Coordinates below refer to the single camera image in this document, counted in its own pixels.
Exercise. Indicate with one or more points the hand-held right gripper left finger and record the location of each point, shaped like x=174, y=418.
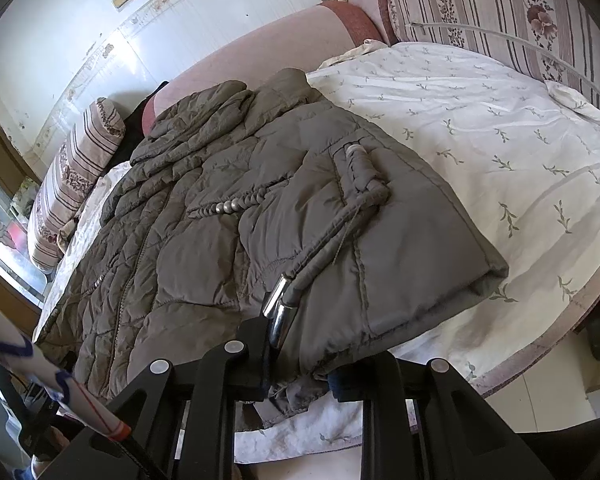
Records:
x=252, y=357

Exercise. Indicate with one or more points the grey hooded puffer jacket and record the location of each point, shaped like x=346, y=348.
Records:
x=280, y=185

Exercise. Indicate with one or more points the pink padded headboard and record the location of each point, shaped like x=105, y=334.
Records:
x=290, y=40

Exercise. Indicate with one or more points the black cloth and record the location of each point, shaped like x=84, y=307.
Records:
x=136, y=130

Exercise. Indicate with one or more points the white striped rod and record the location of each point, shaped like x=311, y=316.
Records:
x=40, y=360

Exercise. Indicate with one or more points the striped floral long pillow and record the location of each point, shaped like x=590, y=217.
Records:
x=480, y=5
x=75, y=170

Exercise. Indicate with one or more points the wood framed glass door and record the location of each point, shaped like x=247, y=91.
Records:
x=0, y=240

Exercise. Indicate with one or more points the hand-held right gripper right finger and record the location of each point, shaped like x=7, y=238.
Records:
x=349, y=386

